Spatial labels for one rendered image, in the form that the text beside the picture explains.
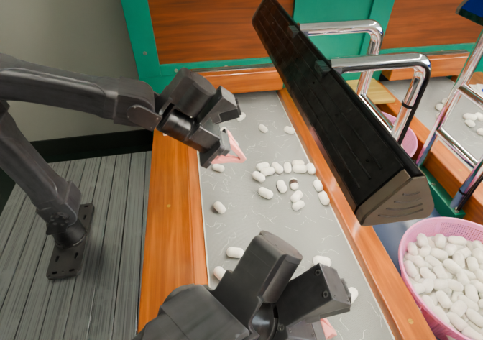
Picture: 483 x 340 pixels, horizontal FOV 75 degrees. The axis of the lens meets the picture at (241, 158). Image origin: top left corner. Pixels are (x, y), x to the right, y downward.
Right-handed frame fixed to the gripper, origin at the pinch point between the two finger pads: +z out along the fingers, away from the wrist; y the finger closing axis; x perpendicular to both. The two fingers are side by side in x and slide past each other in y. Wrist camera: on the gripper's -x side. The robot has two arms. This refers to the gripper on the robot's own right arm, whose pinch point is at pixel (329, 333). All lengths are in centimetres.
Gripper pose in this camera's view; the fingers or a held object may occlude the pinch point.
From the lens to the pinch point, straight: 54.0
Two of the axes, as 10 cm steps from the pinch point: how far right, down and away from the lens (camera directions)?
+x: -6.5, 6.3, 4.3
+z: 7.5, 4.1, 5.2
